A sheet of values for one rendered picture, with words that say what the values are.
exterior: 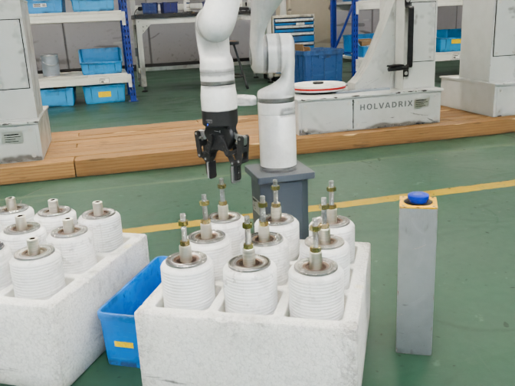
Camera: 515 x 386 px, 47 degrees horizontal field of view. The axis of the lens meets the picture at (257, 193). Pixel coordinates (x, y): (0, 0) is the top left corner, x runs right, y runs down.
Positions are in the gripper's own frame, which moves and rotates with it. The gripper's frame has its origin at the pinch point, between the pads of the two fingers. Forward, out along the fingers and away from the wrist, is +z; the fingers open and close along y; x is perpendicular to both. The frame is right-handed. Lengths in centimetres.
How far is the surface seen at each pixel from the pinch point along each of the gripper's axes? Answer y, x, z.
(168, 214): -72, 45, 36
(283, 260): 20.4, -6.3, 12.6
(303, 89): -99, 169, 8
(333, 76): -215, 380, 28
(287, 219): 12.5, 5.6, 9.5
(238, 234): 4.5, -1.2, 12.5
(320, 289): 34.8, -14.9, 11.3
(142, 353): 7.8, -31.9, 24.6
